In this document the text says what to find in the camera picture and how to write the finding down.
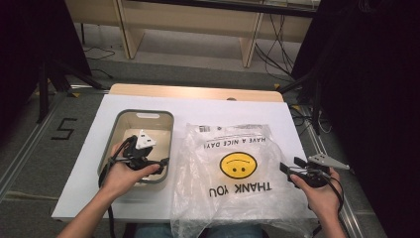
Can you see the person's left hand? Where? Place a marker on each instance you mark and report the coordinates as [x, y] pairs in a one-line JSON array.
[[124, 180]]

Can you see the black curtain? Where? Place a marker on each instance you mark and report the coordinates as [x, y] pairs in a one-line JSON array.
[[33, 39], [379, 99]]

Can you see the person's right hand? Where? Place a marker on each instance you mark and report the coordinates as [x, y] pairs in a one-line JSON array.
[[322, 198]]

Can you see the metal floor rail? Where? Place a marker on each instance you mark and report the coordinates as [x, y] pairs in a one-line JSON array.
[[346, 211], [20, 165]]

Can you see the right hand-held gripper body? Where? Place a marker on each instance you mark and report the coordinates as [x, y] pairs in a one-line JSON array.
[[325, 161]]

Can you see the clear plastic bag yellow face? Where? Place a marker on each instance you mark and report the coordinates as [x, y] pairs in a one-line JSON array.
[[204, 185]]

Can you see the wooden table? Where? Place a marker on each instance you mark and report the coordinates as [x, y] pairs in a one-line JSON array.
[[198, 92]]

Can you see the black stand legs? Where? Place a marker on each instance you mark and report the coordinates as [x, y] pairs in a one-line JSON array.
[[317, 99], [43, 92]]

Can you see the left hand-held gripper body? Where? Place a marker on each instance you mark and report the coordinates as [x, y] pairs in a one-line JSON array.
[[144, 140]]

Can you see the light wooden desk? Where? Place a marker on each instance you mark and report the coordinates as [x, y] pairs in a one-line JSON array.
[[185, 20]]

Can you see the beige bin grey rim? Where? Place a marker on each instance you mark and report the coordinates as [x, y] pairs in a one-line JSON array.
[[158, 122]]

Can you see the white table cover board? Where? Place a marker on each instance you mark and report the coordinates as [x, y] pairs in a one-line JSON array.
[[138, 102]]

